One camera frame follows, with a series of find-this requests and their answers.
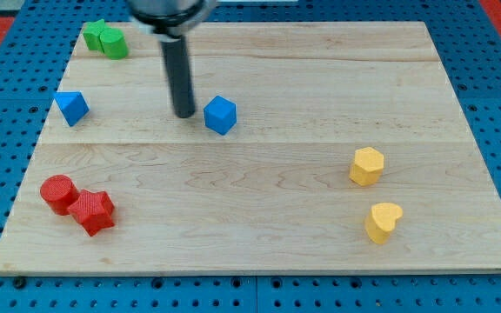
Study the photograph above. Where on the red star block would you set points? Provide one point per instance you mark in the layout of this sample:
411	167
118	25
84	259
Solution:
93	211

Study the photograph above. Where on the green star block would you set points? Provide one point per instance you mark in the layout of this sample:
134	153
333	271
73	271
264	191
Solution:
91	34

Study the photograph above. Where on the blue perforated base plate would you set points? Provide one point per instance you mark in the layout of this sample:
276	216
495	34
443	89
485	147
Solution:
33	57

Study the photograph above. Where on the green cylinder block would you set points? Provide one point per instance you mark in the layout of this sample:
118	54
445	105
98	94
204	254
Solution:
113	43

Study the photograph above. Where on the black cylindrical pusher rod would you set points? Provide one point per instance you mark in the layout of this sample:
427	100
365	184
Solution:
177	68

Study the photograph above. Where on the blue cube block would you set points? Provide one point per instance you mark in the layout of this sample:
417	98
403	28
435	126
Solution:
220	115

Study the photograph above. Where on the yellow hexagon block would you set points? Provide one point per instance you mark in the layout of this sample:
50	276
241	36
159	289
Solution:
367	166

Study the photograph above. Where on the light wooden board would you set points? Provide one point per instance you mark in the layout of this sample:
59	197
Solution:
273	196

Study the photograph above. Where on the blue triangular prism block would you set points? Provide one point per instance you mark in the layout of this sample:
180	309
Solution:
72	105

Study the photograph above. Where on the red cylinder block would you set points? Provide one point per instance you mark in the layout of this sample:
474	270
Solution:
59	192

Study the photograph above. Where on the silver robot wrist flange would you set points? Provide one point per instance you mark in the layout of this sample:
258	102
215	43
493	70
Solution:
169	19

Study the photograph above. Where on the yellow heart block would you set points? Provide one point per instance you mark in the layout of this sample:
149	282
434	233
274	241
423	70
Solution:
381	221

